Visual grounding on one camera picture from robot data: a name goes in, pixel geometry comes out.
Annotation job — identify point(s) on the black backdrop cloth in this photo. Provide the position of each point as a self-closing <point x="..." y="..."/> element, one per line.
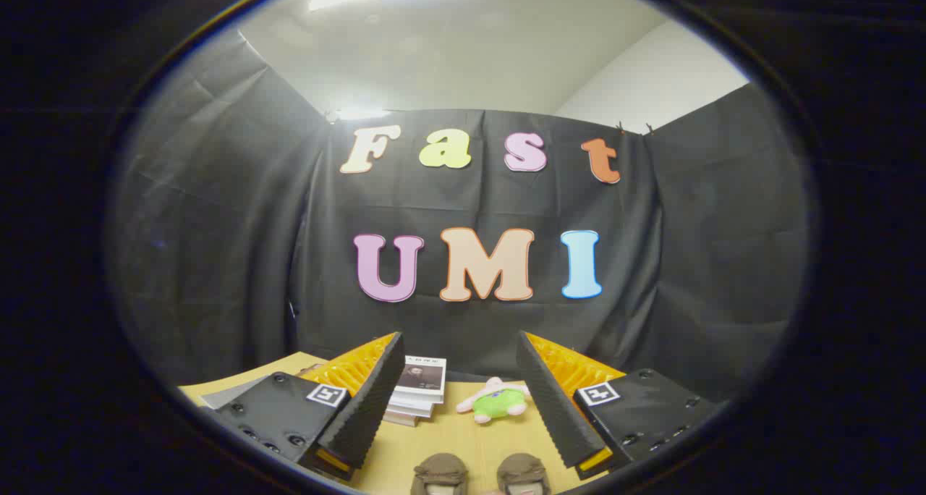
<point x="253" y="263"/>

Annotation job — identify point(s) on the pale pink book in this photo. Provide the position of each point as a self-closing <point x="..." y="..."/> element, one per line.
<point x="405" y="417"/>

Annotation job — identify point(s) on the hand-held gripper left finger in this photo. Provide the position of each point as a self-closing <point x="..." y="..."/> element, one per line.
<point x="369" y="408"/>

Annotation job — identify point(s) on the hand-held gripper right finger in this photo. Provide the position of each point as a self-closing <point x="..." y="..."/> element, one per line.
<point x="553" y="408"/>

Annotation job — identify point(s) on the brown fuzzy shoe with bow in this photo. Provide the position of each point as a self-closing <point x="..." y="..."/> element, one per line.
<point x="522" y="470"/>
<point x="441" y="470"/>

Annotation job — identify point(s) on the white portrait cover book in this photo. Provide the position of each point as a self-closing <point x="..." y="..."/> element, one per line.
<point x="423" y="375"/>

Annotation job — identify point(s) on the plain white book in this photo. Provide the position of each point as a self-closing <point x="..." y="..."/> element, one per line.
<point x="416" y="402"/>

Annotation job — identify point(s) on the green and pink plush toy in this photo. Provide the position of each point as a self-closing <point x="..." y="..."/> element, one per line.
<point x="495" y="404"/>

